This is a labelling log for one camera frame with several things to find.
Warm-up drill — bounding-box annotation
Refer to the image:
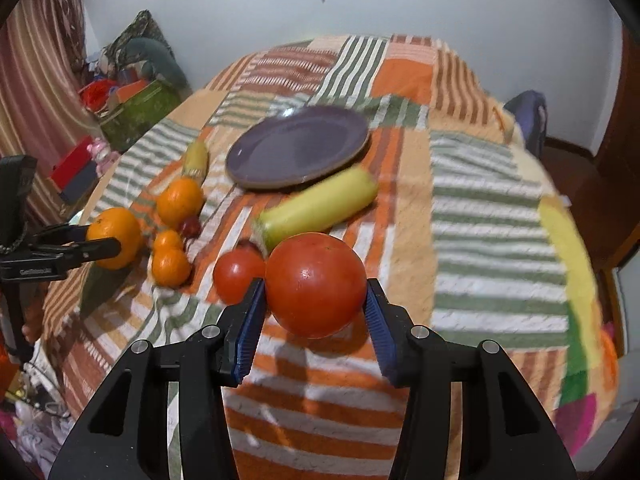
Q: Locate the red box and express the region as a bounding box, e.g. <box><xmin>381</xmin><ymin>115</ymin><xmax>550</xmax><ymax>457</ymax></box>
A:
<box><xmin>50</xmin><ymin>136</ymin><xmax>98</xmax><ymax>205</ymax></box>

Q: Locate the short yellow sugarcane piece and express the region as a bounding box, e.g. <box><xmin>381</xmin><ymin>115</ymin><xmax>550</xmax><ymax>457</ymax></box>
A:
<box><xmin>182</xmin><ymin>140</ymin><xmax>208</xmax><ymax>185</ymax></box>

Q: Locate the small tangerine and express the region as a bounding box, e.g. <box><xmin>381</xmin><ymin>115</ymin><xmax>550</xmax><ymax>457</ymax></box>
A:
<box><xmin>152</xmin><ymin>230</ymin><xmax>184</xmax><ymax>252</ymax></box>
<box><xmin>151</xmin><ymin>247</ymin><xmax>192</xmax><ymax>288</ymax></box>

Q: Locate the large red tomato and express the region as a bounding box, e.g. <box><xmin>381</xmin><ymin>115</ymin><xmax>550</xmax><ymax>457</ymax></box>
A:
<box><xmin>265</xmin><ymin>233</ymin><xmax>367</xmax><ymax>339</ymax></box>

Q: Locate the large orange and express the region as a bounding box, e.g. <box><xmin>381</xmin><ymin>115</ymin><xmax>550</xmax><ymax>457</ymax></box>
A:
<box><xmin>155</xmin><ymin>177</ymin><xmax>205</xmax><ymax>229</ymax></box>
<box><xmin>87</xmin><ymin>207</ymin><xmax>143</xmax><ymax>270</ymax></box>

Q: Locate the grey plush toy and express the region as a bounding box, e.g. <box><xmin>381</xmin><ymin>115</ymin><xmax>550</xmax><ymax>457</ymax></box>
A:
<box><xmin>118</xmin><ymin>37</ymin><xmax>190</xmax><ymax>91</ymax></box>

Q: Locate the long yellow sugarcane piece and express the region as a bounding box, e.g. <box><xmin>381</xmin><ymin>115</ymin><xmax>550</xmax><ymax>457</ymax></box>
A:
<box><xmin>252</xmin><ymin>165</ymin><xmax>378</xmax><ymax>254</ymax></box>

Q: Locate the striped brown curtain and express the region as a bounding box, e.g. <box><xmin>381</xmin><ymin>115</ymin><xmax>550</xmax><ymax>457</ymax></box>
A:
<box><xmin>1</xmin><ymin>0</ymin><xmax>101</xmax><ymax>226</ymax></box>

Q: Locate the camouflage pillow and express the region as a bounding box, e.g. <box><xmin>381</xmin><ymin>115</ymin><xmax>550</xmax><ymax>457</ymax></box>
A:
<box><xmin>103</xmin><ymin>10</ymin><xmax>172</xmax><ymax>63</ymax></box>

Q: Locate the blue chair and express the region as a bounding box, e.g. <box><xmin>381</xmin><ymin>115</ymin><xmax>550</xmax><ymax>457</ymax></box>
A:
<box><xmin>504</xmin><ymin>90</ymin><xmax>548</xmax><ymax>159</ymax></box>

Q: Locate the striped patchwork blanket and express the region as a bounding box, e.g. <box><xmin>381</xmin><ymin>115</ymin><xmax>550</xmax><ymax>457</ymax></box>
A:
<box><xmin>44</xmin><ymin>35</ymin><xmax>618</xmax><ymax>453</ymax></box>

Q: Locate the pink toy doll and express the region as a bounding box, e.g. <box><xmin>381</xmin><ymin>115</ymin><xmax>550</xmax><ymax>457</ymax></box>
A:
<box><xmin>87</xmin><ymin>138</ymin><xmax>119</xmax><ymax>178</ymax></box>

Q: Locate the red grape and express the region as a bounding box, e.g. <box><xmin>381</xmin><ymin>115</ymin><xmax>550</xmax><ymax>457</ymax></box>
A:
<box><xmin>179</xmin><ymin>217</ymin><xmax>202</xmax><ymax>240</ymax></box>

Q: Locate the green storage box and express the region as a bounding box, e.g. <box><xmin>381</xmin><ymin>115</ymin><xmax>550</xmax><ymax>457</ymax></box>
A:
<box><xmin>99</xmin><ymin>81</ymin><xmax>181</xmax><ymax>153</ymax></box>

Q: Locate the small red tomato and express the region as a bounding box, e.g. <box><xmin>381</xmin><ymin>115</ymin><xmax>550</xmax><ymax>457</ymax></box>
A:
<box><xmin>213</xmin><ymin>247</ymin><xmax>266</xmax><ymax>304</ymax></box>

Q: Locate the purple ceramic plate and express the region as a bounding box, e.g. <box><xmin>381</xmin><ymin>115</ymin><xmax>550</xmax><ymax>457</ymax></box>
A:
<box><xmin>226</xmin><ymin>105</ymin><xmax>369</xmax><ymax>191</ymax></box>

